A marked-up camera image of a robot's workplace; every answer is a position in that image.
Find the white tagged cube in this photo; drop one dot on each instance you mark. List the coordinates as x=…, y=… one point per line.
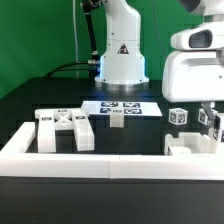
x=203, y=118
x=178, y=116

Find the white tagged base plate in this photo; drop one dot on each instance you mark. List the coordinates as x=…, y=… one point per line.
x=150, y=109

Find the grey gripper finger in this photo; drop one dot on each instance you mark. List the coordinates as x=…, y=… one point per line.
x=213, y=120

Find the white chair back part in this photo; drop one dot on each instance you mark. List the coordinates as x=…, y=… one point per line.
x=64, y=119

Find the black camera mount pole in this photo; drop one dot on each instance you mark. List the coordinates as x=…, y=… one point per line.
x=88, y=6

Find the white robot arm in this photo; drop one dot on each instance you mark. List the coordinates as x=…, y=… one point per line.
x=122, y=66

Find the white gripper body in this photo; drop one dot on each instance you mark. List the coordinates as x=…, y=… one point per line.
x=194, y=71

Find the left white tagged cube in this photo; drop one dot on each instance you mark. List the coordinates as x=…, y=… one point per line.
x=178, y=116

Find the white U-shaped fence frame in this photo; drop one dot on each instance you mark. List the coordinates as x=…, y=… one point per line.
x=16, y=161

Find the white chair seat part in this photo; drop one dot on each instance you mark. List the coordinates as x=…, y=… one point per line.
x=187, y=143

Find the right white tagged cube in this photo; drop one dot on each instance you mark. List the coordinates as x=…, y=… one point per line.
x=203, y=118

